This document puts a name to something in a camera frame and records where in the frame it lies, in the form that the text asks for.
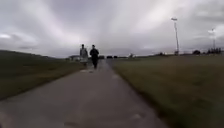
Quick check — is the building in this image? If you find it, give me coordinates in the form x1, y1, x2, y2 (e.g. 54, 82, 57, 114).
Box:
68, 54, 82, 62

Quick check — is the grass slope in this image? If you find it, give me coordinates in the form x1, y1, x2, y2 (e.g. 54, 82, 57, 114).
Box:
0, 49, 88, 102

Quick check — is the tall floodlight mast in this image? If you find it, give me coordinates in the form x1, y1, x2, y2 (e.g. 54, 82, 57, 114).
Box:
208, 28, 218, 51
170, 16, 181, 56

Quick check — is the row of trees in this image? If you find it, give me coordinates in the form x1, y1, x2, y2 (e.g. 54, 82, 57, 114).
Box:
192, 47, 223, 56

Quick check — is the person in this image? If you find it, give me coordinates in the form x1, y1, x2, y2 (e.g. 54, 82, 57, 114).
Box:
89, 44, 100, 70
79, 43, 89, 66

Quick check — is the grey asphalt path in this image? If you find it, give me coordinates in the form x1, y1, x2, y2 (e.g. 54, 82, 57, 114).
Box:
0, 59, 170, 128

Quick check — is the grass field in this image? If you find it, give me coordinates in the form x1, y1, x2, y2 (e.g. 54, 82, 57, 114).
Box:
107, 53, 224, 128

